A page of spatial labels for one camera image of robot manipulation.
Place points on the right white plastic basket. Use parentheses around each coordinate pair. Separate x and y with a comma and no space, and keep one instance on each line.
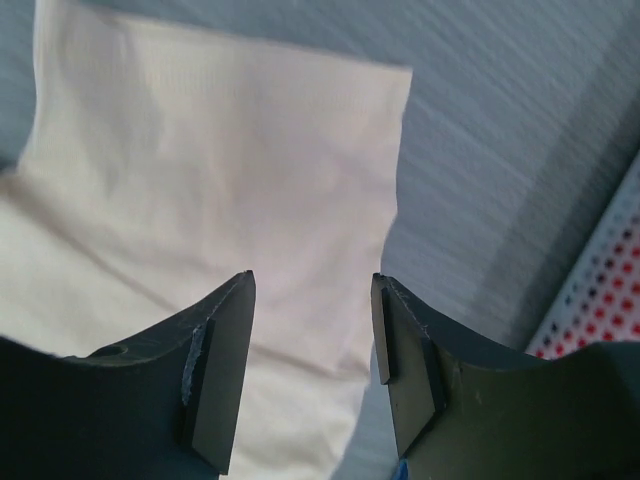
(595,280)

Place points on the solid blue garment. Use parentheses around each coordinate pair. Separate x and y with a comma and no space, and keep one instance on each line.
(402,471)

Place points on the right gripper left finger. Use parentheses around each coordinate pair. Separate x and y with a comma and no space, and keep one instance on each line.
(161,404)

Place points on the beige t-shirt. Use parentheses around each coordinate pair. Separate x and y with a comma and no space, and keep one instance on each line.
(163,159)

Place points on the red garment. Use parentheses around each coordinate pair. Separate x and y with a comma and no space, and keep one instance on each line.
(612,295)

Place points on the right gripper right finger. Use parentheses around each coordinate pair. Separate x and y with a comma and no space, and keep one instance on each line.
(466,407)

